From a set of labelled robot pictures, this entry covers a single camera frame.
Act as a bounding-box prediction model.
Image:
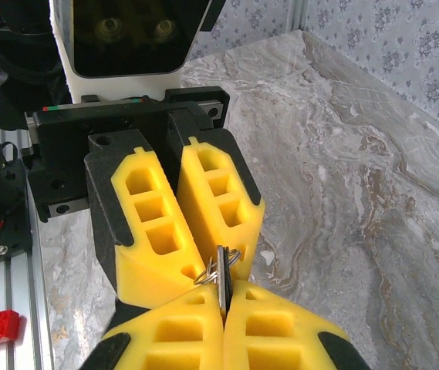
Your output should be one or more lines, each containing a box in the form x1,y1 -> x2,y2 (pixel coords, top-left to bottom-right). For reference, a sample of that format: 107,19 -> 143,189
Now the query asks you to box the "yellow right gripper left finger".
83,287 -> 228,370

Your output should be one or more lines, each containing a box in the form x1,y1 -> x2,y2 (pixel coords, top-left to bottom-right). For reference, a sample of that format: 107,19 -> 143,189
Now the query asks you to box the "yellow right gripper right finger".
225,279 -> 370,370

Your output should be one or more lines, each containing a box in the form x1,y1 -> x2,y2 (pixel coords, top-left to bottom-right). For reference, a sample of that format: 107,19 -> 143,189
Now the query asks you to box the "silver key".
216,245 -> 232,314

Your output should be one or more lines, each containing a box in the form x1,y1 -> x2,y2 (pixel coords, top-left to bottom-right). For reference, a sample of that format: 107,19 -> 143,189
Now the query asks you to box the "small silver split ring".
194,248 -> 242,287

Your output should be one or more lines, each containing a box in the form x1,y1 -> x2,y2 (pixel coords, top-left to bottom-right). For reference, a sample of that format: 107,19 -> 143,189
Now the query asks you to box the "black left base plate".
0,157 -> 33,267

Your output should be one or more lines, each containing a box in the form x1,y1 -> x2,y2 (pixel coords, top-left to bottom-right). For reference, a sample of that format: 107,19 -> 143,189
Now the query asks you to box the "aluminium mounting rail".
0,214 -> 56,370

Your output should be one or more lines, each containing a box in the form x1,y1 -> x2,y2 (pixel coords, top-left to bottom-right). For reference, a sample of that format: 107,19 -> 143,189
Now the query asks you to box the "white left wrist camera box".
49,0 -> 228,103

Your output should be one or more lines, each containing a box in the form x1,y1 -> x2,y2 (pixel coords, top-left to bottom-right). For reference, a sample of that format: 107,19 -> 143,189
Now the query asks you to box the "aluminium frame post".
287,0 -> 309,34

